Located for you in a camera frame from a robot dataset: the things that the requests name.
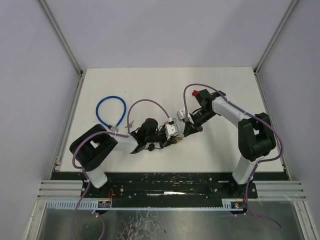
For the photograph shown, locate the large brass padlock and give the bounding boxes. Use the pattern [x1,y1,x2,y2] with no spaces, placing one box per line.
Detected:
[174,134,184,143]

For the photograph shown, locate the red cable padlock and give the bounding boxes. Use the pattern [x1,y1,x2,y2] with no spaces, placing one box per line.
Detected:
[192,90,199,97]

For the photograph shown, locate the blue cable lock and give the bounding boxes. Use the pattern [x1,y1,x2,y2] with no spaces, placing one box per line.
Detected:
[95,95,127,132]

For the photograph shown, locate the black-headed keys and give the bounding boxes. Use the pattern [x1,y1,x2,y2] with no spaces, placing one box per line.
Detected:
[147,143,162,152]

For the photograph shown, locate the blue lock keys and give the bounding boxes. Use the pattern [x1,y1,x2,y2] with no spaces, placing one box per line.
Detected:
[125,120,134,129]

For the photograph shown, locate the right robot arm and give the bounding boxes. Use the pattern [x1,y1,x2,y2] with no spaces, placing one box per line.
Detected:
[176,89,276,185]

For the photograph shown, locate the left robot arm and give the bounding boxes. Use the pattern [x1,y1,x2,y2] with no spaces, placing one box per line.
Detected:
[69,118,179,189]

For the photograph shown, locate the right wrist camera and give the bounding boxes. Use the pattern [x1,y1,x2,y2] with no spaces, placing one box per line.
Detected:
[176,108,189,123]

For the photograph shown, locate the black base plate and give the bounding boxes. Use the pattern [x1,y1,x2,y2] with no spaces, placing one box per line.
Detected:
[51,171,258,209]

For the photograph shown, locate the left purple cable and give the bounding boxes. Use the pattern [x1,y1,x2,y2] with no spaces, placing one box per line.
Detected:
[71,99,171,240]

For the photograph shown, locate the purple cable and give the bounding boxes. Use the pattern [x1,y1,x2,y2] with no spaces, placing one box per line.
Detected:
[183,82,286,230]
[71,99,171,240]

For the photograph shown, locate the grey slotted cable duct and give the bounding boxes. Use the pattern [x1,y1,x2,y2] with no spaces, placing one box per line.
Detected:
[46,200,245,213]

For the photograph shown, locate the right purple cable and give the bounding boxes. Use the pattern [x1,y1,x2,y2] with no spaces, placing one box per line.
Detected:
[183,82,286,230]

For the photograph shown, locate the aluminium frame post left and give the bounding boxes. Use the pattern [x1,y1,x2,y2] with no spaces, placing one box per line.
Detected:
[37,0,84,76]

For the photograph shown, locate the aluminium frame post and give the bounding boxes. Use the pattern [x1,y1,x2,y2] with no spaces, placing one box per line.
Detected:
[253,0,300,75]
[37,0,84,76]

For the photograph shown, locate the aluminium frame post right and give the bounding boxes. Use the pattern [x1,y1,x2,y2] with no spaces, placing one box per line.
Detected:
[253,0,300,75]

